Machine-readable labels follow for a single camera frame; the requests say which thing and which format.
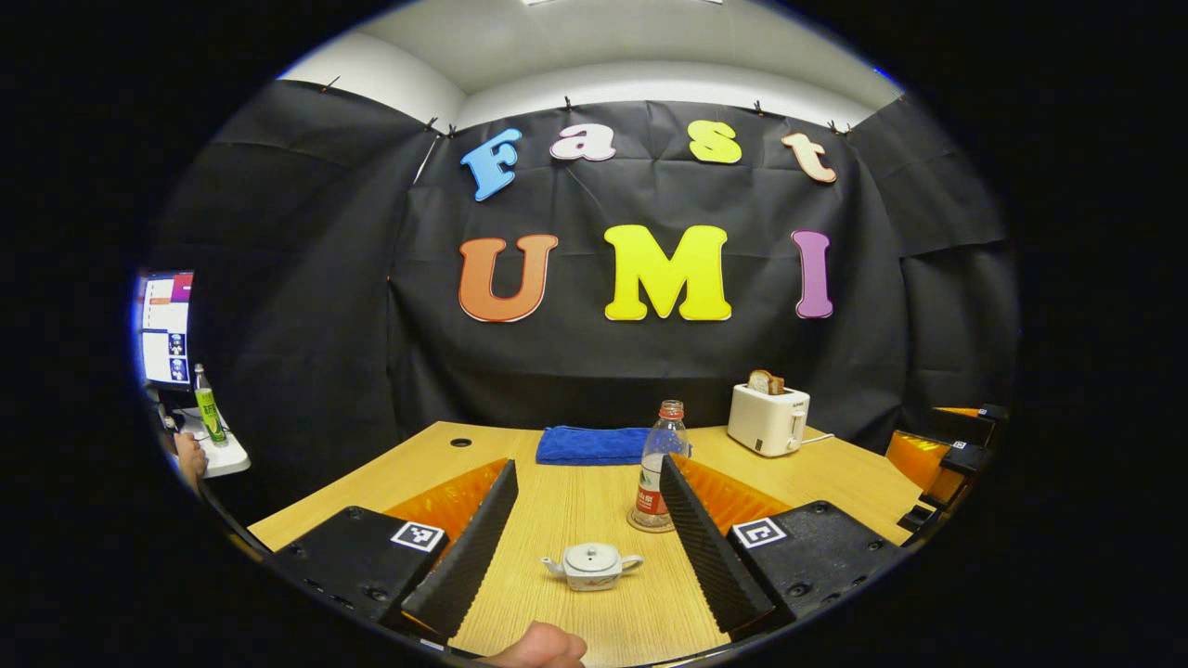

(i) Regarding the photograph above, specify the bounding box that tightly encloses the white ceramic teacup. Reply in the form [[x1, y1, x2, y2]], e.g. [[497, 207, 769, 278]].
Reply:
[[541, 543, 644, 592]]

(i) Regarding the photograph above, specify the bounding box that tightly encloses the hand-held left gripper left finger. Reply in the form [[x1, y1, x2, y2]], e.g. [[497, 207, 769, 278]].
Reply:
[[269, 457, 520, 643]]

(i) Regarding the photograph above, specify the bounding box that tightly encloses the clear plastic water bottle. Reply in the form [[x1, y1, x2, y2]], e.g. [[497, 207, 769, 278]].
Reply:
[[627, 400, 692, 533]]

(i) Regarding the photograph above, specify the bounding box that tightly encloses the computer monitor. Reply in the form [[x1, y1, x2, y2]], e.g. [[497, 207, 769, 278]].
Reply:
[[139, 271, 196, 386]]

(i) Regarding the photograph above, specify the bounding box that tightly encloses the green drink bottle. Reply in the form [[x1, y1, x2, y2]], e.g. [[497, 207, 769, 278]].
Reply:
[[192, 364, 227, 446]]

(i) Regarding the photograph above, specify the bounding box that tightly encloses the white toaster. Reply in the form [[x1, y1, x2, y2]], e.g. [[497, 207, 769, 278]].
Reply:
[[727, 382, 811, 458]]

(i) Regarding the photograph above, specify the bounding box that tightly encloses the blue folded towel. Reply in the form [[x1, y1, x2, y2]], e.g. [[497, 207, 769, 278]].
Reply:
[[536, 426, 692, 467]]

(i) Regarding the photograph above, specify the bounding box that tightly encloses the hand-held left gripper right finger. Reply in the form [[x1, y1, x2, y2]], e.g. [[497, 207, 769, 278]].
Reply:
[[658, 453, 907, 643]]

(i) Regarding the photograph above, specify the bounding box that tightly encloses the black backdrop cloth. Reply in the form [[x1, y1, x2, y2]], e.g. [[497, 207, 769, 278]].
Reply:
[[148, 79, 1022, 507]]

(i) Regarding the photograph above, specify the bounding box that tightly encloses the white side table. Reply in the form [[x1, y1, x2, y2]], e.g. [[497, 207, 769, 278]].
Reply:
[[167, 406, 252, 480]]

